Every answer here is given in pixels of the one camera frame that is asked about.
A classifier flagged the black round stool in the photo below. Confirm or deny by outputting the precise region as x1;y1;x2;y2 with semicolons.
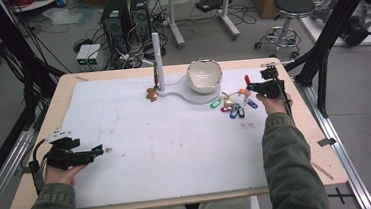
250;0;320;63

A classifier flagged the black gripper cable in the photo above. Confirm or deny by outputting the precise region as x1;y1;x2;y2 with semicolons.
277;78;295;125
25;138;54;195

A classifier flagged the person's left hand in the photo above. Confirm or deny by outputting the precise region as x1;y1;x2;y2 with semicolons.
43;159;92;189

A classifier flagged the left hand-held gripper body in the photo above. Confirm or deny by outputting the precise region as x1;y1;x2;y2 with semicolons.
40;126;95;173

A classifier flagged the large black computer tower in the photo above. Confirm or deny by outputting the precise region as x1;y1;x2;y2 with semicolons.
98;0;135;56

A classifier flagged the brown gingerbread keychain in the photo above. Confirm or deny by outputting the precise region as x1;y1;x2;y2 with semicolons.
143;61;161;103

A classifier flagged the slim black computer tower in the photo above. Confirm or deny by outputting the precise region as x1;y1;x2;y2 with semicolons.
128;0;153;43

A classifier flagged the grey tape piece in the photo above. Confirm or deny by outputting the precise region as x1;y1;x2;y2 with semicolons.
317;136;338;148

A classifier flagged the flat black device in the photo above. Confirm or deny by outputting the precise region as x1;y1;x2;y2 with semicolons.
194;0;234;14

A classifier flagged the black metal frame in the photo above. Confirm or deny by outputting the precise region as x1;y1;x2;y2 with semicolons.
279;0;371;121

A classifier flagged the white eggshell-shaped bowl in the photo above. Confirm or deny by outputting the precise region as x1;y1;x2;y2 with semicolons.
184;57;225;96

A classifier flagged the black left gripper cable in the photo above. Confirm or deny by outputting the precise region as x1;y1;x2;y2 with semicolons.
25;138;54;195

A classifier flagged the aluminium rail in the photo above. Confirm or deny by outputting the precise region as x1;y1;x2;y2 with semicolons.
293;69;371;209
0;128;44;209

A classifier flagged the white power supply box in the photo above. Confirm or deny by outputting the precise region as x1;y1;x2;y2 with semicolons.
74;43;95;73
86;43;105;72

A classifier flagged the black frame with cables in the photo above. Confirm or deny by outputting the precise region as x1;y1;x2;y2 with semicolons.
0;0;76;200

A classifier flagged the white-legged desk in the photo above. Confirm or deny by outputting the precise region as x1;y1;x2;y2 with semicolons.
163;0;243;51

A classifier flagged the white table mat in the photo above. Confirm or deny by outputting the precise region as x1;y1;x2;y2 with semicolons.
55;66;277;209

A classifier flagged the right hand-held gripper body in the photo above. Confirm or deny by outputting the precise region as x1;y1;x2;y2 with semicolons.
254;61;289;101

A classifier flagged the key ring with coloured tags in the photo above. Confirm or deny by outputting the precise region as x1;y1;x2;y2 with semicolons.
206;73;260;122

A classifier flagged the white stand with hooks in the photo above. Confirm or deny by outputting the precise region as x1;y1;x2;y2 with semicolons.
151;27;222;109

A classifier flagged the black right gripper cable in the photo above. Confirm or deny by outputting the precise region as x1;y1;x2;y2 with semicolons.
277;78;295;125

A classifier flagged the white platform with equipment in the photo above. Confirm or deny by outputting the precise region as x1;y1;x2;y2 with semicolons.
298;0;371;53

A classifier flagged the person's right hand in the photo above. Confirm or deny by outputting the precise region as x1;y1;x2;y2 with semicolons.
255;88;295;118

